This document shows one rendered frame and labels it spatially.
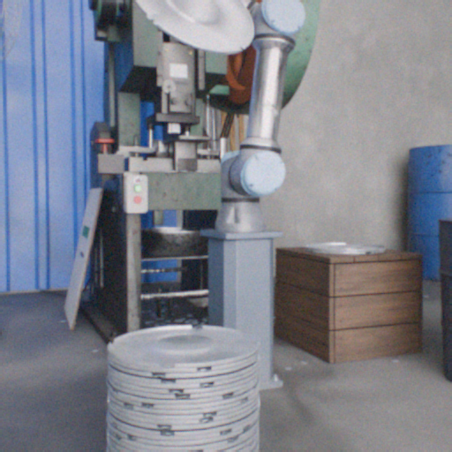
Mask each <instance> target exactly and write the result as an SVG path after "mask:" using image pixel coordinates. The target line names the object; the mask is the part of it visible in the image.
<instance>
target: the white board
mask: <svg viewBox="0 0 452 452"><path fill-rule="evenodd" d="M102 194H103V188H94V189H89V193H88V197H87V205H86V210H85V215H84V220H83V224H82V229H81V233H80V237H79V242H78V247H77V251H76V256H75V261H74V266H73V270H72V278H71V279H70V283H69V289H68V293H67V298H66V302H65V308H64V309H65V312H66V315H67V320H68V322H69V326H70V330H71V331H73V327H74V322H76V317H77V312H78V309H79V300H80V294H81V290H83V286H84V281H85V276H86V271H87V262H88V258H89V253H91V248H92V243H93V239H94V231H95V225H96V221H97V216H98V211H99V207H101V203H102Z"/></svg>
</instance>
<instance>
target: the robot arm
mask: <svg viewBox="0 0 452 452"><path fill-rule="evenodd" d="M241 1H242V2H243V4H244V5H245V8H246V9H247V10H248V11H249V12H250V15H251V17H252V22H253V26H254V35H253V38H252V42H251V44H252V45H253V46H254V48H256V51H257V56H256V64H255V72H254V79H253V87H252V102H251V109H249V117H248V126H247V134H246V139H245V140H244V141H243V142H242V143H241V144H240V149H239V151H234V152H229V153H227V154H223V155H222V158H221V164H220V168H221V207H220V210H219V213H218V216H217V219H216V223H215V231H218V232H262V231H267V225H266V221H264V218H263V215H262V212H261V208H260V196H266V195H269V194H271V193H273V192H275V191H276V190H277V189H279V188H280V186H281V185H282V183H283V180H284V178H285V167H284V163H283V160H282V148H281V146H280V145H279V144H278V134H279V127H280V119H281V111H282V104H283V89H284V81H285V72H287V64H288V56H289V54H290V53H291V52H292V50H294V48H295V46H296V40H297V32H298V31H299V30H300V29H301V27H302V26H303V24H304V21H305V7H304V5H303V4H302V3H301V2H300V1H299V0H263V1H262V2H261V3H260V4H258V3H257V2H256V1H255V0H241Z"/></svg>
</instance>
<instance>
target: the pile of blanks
mask: <svg viewBox="0 0 452 452"><path fill-rule="evenodd" d="M259 352H260V346H259V347H258V349H257V351H256V352H255V353H254V354H252V355H251V356H248V357H246V358H242V359H239V360H236V362H232V363H228V364H223V365H211V366H204V367H190V368H169V367H167V366H166V368H165V369H163V367H154V368H151V366H143V365H134V364H128V363H125V362H123V361H119V360H116V359H114V358H113V357H111V356H110V354H108V361H107V365H108V376H107V379H106V383H107V386H108V415H107V419H106V421H108V426H107V452H260V437H259V410H260V399H259V384H260V377H259V373H260V367H259V365H260V356H259Z"/></svg>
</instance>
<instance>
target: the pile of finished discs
mask: <svg viewBox="0 0 452 452"><path fill-rule="evenodd" d="M305 247H306V250H307V251H310V252H314V253H325V254H377V253H383V252H386V246H383V245H369V244H351V245H346V244H345V243H328V244H311V245H307V246H305Z"/></svg>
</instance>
